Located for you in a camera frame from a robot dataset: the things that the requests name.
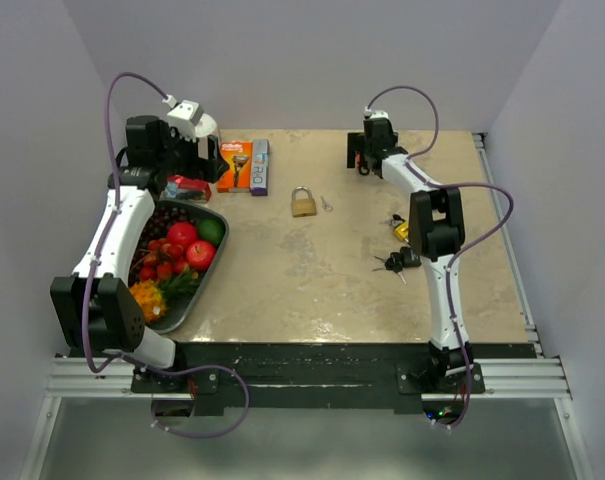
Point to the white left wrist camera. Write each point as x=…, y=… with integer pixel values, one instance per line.
x=183, y=116

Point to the white toilet paper roll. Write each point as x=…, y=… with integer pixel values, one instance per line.
x=206, y=126

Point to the orange razor box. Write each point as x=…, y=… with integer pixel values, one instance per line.
x=238, y=156

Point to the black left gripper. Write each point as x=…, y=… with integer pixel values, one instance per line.
x=209, y=169

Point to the black padlock with keys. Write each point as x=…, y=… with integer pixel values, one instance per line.
x=398, y=261

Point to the yellow padlock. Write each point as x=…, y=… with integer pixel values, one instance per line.
x=399, y=227

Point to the orange padlock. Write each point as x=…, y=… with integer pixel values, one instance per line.
x=362, y=164

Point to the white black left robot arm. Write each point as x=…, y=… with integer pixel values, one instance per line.
x=95, y=309

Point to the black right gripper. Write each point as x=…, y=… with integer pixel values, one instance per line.
x=355, y=142

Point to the small silver key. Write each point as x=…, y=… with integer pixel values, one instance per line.
x=326, y=205

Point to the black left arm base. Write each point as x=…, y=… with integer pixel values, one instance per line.
x=203, y=383

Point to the orange spiky fruit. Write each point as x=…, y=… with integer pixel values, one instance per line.
x=151, y=300

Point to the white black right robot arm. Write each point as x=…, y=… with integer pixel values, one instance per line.
x=435, y=224

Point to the red toothpaste box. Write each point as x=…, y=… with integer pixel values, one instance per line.
x=186, y=189

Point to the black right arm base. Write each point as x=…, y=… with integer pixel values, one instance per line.
x=451, y=373

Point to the brass padlock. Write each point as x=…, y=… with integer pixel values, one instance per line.
x=303, y=203

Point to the dark red grape bunch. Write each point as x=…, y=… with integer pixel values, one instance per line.
x=160, y=222

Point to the red apple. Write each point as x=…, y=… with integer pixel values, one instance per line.
x=200, y=255

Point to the green lime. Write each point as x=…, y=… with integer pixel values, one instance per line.
x=211, y=231

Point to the green leaves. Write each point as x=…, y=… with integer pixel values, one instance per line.
x=181, y=286

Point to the dark grey fruit tray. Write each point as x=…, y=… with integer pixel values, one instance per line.
x=178, y=310

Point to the red strawberries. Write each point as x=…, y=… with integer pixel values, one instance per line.
x=160, y=261

